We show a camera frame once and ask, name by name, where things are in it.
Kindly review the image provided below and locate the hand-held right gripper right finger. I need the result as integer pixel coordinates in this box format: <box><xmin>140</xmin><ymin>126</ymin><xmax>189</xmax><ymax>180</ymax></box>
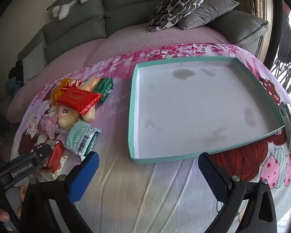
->
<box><xmin>198</xmin><ymin>152</ymin><xmax>278</xmax><ymax>233</ymax></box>

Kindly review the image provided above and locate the clear labelled bun packet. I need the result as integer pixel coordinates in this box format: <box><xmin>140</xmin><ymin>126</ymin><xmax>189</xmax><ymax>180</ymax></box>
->
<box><xmin>55</xmin><ymin>103</ymin><xmax>79</xmax><ymax>130</ymax></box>

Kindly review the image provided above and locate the person's left hand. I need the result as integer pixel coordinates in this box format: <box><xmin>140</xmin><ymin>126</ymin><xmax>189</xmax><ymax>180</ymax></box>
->
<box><xmin>0</xmin><ymin>206</ymin><xmax>10</xmax><ymax>222</ymax></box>

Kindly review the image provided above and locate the teal cardboard tray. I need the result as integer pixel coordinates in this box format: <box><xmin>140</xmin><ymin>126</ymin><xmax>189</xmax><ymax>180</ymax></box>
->
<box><xmin>128</xmin><ymin>56</ymin><xmax>286</xmax><ymax>165</ymax></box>

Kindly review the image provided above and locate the pink printed cartoon blanket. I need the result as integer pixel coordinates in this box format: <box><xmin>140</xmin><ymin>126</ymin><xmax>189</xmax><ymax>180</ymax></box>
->
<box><xmin>11</xmin><ymin>42</ymin><xmax>291</xmax><ymax>233</ymax></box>

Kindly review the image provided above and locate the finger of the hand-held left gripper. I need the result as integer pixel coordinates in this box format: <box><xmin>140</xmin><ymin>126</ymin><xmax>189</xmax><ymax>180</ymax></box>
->
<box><xmin>35</xmin><ymin>144</ymin><xmax>52</xmax><ymax>162</ymax></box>

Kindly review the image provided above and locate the orange snack packet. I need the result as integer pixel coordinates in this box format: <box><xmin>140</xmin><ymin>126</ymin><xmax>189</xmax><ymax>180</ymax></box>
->
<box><xmin>50</xmin><ymin>78</ymin><xmax>71</xmax><ymax>105</ymax></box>

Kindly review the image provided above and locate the pale bun packet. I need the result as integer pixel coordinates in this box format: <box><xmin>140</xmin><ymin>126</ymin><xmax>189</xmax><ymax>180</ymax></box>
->
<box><xmin>78</xmin><ymin>78</ymin><xmax>100</xmax><ymax>93</ymax></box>
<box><xmin>82</xmin><ymin>107</ymin><xmax>97</xmax><ymax>123</ymax></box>

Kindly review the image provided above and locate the green snack packet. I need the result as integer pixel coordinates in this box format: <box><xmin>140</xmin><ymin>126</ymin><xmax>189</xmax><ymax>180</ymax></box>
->
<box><xmin>91</xmin><ymin>77</ymin><xmax>114</xmax><ymax>103</ymax></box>

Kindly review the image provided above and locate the teal speckled snack packet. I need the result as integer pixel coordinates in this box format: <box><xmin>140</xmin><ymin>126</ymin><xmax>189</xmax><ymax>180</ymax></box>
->
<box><xmin>63</xmin><ymin>120</ymin><xmax>102</xmax><ymax>156</ymax></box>

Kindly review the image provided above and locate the pink textured sofa cover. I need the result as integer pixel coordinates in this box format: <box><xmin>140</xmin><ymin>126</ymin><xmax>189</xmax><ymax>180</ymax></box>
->
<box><xmin>6</xmin><ymin>25</ymin><xmax>240</xmax><ymax>124</ymax></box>

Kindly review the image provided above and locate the black and white patterned pillow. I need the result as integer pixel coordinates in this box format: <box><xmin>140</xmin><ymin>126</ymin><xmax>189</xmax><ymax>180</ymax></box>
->
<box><xmin>148</xmin><ymin>0</ymin><xmax>208</xmax><ymax>32</ymax></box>

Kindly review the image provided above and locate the grey and white plush toy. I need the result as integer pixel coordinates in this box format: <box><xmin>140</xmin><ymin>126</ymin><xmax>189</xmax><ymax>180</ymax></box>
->
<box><xmin>47</xmin><ymin>0</ymin><xmax>94</xmax><ymax>21</ymax></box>

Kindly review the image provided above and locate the light grey pillow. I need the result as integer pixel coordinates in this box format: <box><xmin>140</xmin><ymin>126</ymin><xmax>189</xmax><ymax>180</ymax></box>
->
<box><xmin>22</xmin><ymin>41</ymin><xmax>45</xmax><ymax>84</ymax></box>

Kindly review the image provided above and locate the red patterned snack packet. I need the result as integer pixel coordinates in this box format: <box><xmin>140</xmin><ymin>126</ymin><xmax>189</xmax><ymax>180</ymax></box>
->
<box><xmin>56</xmin><ymin>84</ymin><xmax>103</xmax><ymax>116</ymax></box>

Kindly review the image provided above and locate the grey sofa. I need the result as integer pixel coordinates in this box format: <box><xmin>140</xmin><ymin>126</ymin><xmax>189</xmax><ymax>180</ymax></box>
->
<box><xmin>17</xmin><ymin>0</ymin><xmax>269</xmax><ymax>66</ymax></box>

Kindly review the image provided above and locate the small red snack packet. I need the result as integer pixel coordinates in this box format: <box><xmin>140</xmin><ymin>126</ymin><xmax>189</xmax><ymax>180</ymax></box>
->
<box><xmin>46</xmin><ymin>141</ymin><xmax>65</xmax><ymax>171</ymax></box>

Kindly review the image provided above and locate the black metal rack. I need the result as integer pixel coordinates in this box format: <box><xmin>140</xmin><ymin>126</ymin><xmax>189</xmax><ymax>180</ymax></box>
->
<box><xmin>270</xmin><ymin>24</ymin><xmax>291</xmax><ymax>90</ymax></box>

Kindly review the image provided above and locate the teal cloth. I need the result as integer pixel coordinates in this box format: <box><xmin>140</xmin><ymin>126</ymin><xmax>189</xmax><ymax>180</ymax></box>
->
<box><xmin>5</xmin><ymin>78</ymin><xmax>23</xmax><ymax>97</ymax></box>

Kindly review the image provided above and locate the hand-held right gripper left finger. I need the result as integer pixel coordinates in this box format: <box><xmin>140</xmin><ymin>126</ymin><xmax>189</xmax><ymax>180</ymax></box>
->
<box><xmin>19</xmin><ymin>151</ymin><xmax>100</xmax><ymax>233</ymax></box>

